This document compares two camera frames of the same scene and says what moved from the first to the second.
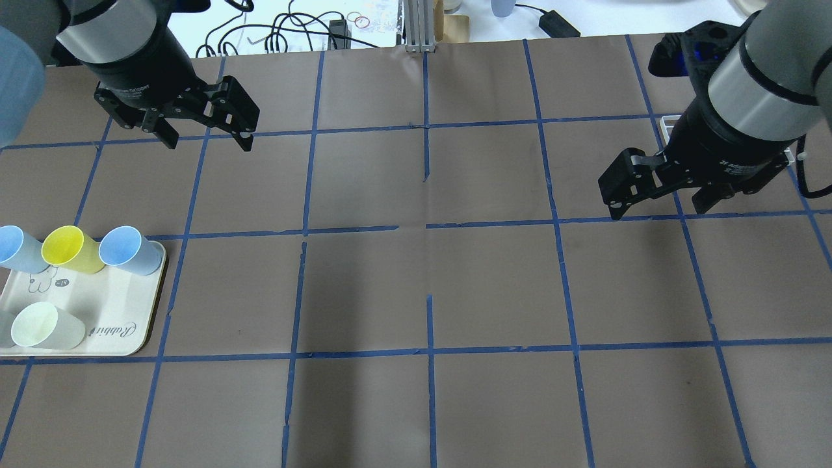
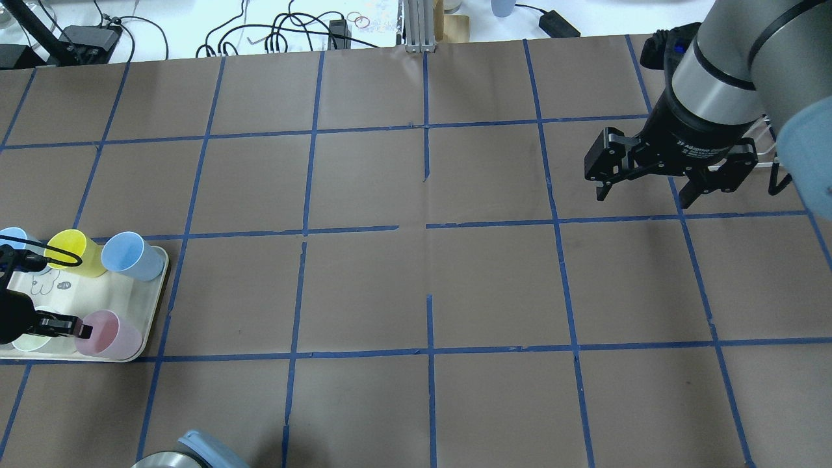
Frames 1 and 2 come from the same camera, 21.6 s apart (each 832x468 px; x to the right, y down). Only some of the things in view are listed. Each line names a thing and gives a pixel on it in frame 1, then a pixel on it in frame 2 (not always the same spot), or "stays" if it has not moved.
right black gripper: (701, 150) → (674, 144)
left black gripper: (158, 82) → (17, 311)
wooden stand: (450, 28) stays
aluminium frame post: (420, 32) stays
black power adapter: (556, 26) stays
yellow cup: (67, 246) stays
